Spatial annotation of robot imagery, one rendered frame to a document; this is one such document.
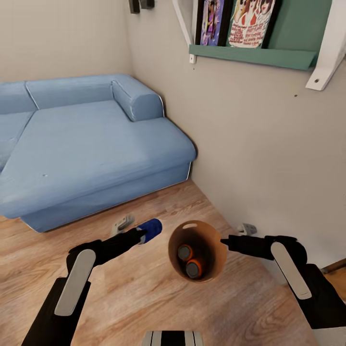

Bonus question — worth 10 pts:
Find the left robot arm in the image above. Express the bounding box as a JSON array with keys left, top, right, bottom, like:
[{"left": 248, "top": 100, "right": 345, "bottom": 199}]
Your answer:
[{"left": 22, "top": 215, "right": 148, "bottom": 346}]

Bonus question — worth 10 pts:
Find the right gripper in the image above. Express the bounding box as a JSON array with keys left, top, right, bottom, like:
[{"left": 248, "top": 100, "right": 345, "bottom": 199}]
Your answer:
[{"left": 221, "top": 235, "right": 257, "bottom": 257}]

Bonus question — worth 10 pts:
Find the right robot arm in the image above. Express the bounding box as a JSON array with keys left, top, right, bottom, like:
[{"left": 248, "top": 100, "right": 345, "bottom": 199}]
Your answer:
[{"left": 221, "top": 223, "right": 346, "bottom": 346}]

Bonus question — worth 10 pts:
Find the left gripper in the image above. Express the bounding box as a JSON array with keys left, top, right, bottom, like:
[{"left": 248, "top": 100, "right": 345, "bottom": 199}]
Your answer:
[{"left": 110, "top": 227, "right": 148, "bottom": 257}]

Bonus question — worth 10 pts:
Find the robot trunk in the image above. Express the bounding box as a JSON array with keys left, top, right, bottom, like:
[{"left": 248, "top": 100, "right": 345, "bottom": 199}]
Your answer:
[{"left": 141, "top": 331, "right": 205, "bottom": 346}]

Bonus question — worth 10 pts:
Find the trash can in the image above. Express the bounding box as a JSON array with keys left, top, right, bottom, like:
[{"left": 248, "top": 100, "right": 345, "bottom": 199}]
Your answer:
[{"left": 168, "top": 220, "right": 227, "bottom": 284}]

